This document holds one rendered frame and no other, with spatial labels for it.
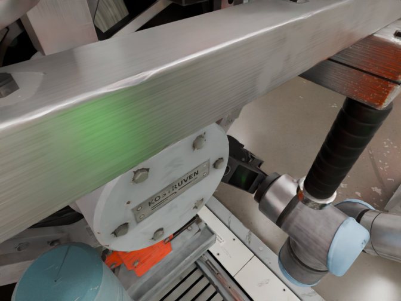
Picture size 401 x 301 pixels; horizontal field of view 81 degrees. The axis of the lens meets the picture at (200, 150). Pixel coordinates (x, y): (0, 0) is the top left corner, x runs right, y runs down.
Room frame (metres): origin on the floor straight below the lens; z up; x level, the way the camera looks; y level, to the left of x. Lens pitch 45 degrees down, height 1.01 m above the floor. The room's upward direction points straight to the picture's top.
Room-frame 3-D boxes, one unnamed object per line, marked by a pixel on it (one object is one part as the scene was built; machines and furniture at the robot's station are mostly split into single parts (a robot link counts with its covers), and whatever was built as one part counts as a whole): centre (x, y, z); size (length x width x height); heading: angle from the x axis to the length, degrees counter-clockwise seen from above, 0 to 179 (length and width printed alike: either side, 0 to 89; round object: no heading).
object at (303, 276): (0.19, -0.22, 0.51); 0.12 x 0.09 x 0.12; 121
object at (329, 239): (0.19, -0.21, 0.62); 0.12 x 0.09 x 0.10; 41
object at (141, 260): (0.27, 0.16, 0.48); 0.16 x 0.12 x 0.17; 41
